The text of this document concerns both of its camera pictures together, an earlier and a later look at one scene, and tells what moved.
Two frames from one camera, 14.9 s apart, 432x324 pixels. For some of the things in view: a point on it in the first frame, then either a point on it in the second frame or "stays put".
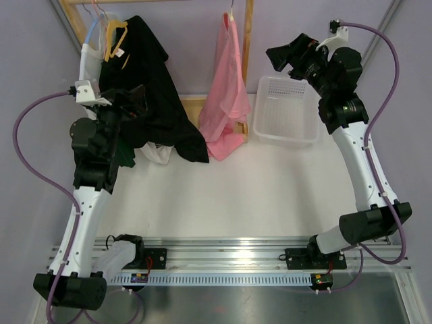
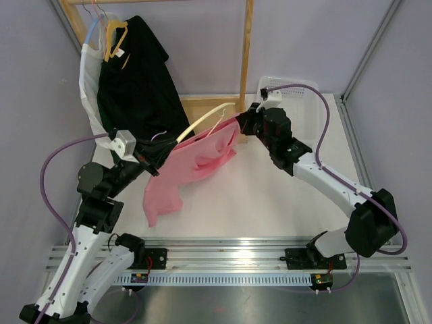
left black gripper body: x=111 y=117 to x=147 y=160
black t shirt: x=137 y=57 stays put
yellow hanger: x=111 y=24 stays put
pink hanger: x=94 y=4 stays put
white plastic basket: x=286 y=111 stays put
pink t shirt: x=226 y=105 to x=163 y=195
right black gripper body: x=312 y=68 to x=255 y=125
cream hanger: x=231 y=18 to x=196 y=123
